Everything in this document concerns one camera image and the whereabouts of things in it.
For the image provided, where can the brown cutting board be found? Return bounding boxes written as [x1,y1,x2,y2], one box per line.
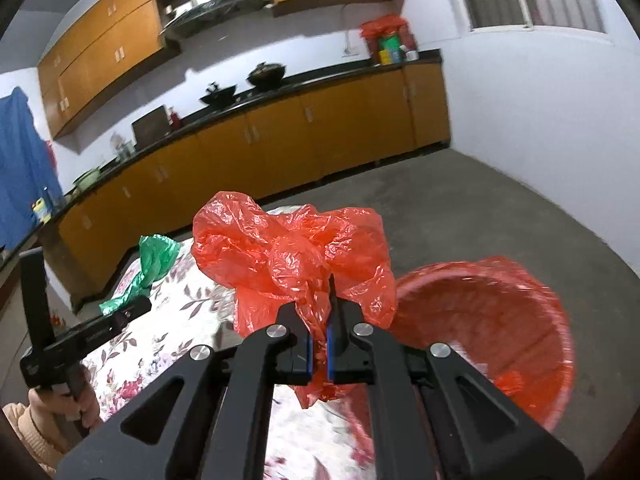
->
[132,105,171,144]

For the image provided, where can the person's left hand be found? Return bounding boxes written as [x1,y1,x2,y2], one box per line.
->
[27,371,104,433]

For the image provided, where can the green bowl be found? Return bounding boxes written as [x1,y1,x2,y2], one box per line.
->
[73,168,102,192]

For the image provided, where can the orange lower kitchen cabinets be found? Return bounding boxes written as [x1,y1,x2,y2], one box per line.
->
[42,64,452,311]

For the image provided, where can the red plastic bag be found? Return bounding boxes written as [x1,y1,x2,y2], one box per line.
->
[191,191,399,412]

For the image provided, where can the blue hanging cloth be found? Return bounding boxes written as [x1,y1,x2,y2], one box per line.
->
[0,86,66,252]

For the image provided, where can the green bottle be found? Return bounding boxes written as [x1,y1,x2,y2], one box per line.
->
[378,35,401,64]

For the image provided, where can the orange upper kitchen cabinets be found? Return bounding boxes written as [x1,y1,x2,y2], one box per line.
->
[37,0,407,140]

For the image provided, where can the floral tablecloth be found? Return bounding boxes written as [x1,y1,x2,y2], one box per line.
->
[81,205,372,480]

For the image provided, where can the black kitchen countertop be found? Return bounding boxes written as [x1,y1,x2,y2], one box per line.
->
[0,49,443,266]

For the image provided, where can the orange kitchen cabinets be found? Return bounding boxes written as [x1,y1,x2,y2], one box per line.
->
[42,64,452,311]
[37,0,407,140]

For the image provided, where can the person's left forearm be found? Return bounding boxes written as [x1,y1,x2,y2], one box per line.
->
[0,400,67,479]

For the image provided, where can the green plastic bag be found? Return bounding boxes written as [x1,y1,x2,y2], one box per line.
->
[99,234,182,317]

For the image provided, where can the range hood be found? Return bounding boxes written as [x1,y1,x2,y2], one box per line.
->
[159,0,275,42]

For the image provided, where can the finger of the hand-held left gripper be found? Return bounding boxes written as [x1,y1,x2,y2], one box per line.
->
[81,295,153,357]

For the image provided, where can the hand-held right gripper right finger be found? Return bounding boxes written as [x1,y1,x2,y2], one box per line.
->
[327,274,586,480]

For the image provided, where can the metal kettle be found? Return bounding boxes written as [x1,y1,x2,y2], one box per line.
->
[110,132,136,159]

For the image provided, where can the red plastic bin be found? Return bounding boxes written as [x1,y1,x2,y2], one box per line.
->
[344,255,577,480]

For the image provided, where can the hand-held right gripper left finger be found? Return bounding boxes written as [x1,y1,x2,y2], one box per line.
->
[57,301,315,480]

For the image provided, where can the red bag of bottles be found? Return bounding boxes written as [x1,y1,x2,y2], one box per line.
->
[359,14,419,64]

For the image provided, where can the black wok with lid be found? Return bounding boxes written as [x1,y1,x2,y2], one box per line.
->
[247,61,289,89]

